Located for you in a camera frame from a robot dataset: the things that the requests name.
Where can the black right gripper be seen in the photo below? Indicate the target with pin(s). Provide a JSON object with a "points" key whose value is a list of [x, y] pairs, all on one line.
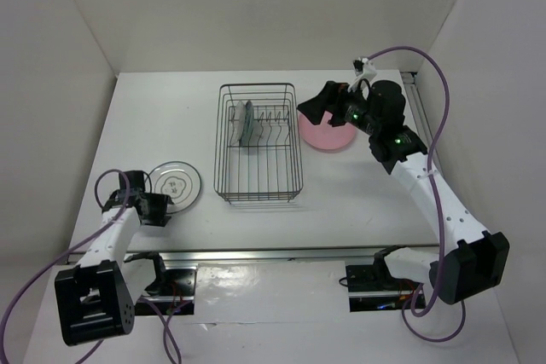
{"points": [[333, 98]]}

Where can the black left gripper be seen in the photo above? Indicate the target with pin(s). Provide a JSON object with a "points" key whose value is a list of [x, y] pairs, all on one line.
{"points": [[160, 201]]}

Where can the white plate with dark rim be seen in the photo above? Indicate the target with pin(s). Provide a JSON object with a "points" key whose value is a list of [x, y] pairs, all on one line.
{"points": [[180, 181]]}

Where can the pink plastic plate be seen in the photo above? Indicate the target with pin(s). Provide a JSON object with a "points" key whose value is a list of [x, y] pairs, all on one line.
{"points": [[324, 136]]}

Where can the blue green patterned plate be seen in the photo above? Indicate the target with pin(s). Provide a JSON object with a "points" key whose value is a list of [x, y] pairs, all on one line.
{"points": [[248, 124]]}

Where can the clear glass plate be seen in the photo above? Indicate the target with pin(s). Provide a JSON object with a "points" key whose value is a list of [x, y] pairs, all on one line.
{"points": [[238, 123]]}

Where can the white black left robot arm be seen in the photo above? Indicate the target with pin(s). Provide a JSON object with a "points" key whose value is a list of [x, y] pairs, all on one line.
{"points": [[96, 298]]}

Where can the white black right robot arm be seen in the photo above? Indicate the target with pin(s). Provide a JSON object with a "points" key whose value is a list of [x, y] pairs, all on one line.
{"points": [[470, 259]]}

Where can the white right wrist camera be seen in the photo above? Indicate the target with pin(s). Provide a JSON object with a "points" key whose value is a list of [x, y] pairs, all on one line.
{"points": [[364, 69]]}

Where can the aluminium side rail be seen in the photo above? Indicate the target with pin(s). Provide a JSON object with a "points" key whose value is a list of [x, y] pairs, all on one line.
{"points": [[422, 124]]}

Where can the dark wire dish rack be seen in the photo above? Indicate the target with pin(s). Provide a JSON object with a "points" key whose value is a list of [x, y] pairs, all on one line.
{"points": [[270, 167]]}

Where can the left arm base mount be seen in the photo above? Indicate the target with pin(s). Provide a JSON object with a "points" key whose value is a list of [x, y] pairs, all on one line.
{"points": [[168, 285]]}

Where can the aluminium front rail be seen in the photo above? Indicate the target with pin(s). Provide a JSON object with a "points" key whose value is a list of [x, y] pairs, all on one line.
{"points": [[350, 255]]}

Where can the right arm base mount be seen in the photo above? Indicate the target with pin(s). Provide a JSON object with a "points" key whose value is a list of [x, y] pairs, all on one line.
{"points": [[372, 288]]}

